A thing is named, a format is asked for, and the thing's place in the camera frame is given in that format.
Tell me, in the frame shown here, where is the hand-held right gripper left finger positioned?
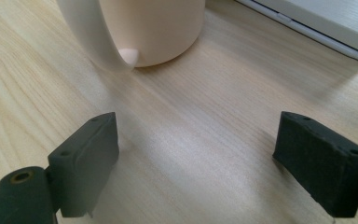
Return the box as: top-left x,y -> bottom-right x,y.
47,112 -> 120,218

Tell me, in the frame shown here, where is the white flat device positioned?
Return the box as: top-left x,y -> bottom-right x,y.
236,0 -> 358,63

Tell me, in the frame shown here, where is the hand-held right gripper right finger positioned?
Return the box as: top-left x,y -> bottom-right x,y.
272,111 -> 358,218

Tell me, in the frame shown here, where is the cream mug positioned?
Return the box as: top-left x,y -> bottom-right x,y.
56,0 -> 207,71

